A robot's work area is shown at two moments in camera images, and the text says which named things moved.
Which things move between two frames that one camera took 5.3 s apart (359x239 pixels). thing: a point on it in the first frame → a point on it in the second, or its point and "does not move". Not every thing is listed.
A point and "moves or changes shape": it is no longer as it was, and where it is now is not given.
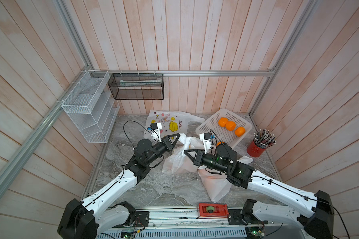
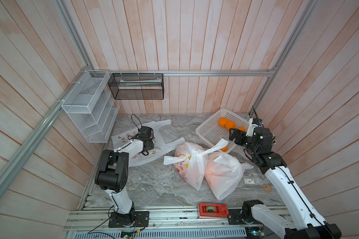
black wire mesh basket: [137, 86] does not move
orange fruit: [230, 125] does not move
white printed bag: [179, 161] moves or changes shape
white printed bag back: [172, 122] → [160, 144]
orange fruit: [240, 131] does not move
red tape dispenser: [213, 210] does not move
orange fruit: [222, 121] does not move
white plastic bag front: [216, 183] moves or changes shape
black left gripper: [168, 143] → [151, 144]
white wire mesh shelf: [91, 106] does not move
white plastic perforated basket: [225, 126] does not move
